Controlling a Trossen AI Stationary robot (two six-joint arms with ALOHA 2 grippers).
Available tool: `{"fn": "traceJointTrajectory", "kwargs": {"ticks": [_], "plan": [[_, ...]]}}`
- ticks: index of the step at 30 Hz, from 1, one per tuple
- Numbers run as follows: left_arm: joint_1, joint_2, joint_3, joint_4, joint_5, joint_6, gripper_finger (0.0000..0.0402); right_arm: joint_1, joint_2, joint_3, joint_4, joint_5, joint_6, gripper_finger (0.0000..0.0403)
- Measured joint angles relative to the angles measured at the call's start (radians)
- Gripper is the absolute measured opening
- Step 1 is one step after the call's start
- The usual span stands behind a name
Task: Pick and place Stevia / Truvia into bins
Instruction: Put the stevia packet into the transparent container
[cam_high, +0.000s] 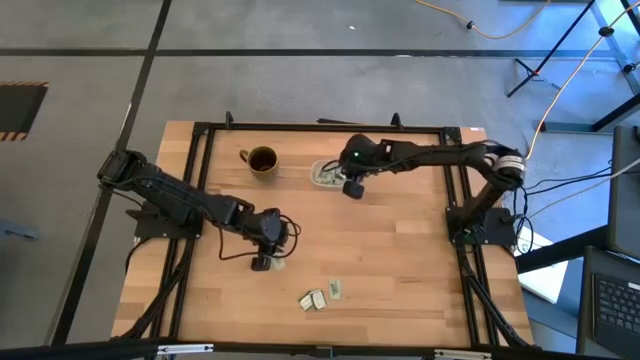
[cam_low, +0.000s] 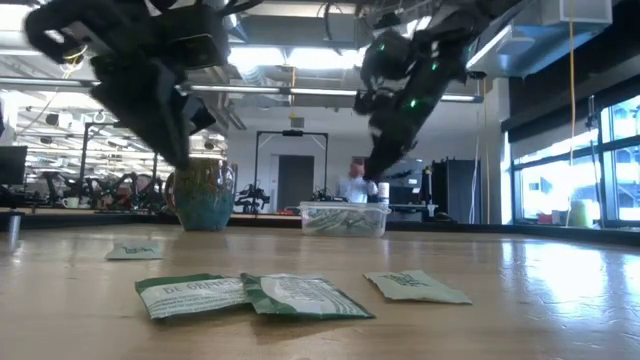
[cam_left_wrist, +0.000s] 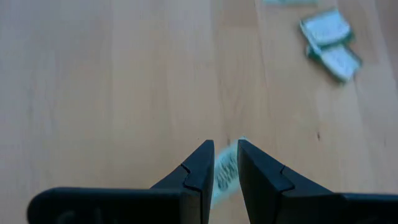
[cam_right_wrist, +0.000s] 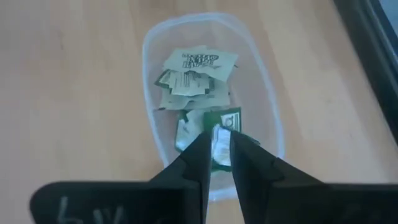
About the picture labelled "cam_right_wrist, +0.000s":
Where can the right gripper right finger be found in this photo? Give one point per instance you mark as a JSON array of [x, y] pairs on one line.
[[280, 202]]

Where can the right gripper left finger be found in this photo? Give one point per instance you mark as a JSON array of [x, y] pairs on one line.
[[174, 199]]

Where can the dark green sweetener packet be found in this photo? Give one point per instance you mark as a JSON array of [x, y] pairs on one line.
[[211, 119]]

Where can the clear plastic container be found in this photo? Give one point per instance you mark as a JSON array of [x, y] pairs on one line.
[[261, 102]]

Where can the black aluminium table frame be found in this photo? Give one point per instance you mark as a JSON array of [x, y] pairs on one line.
[[367, 46]]

